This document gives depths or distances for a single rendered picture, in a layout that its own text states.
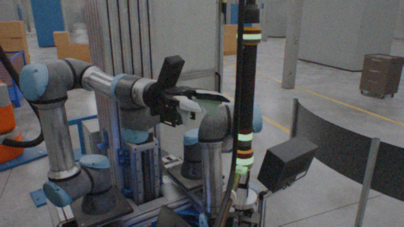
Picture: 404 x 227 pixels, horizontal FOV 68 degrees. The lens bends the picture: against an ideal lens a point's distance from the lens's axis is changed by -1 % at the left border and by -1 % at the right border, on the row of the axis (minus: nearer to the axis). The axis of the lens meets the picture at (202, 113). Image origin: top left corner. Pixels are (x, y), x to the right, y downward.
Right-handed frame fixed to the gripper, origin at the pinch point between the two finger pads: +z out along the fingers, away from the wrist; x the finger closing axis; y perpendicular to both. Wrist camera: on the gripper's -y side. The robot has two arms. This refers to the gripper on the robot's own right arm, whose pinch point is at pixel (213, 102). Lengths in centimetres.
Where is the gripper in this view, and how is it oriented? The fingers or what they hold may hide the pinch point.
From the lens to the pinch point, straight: 63.8
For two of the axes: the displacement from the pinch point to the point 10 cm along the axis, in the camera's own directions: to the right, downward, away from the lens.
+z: 7.4, 2.2, -6.3
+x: -6.7, 2.4, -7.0
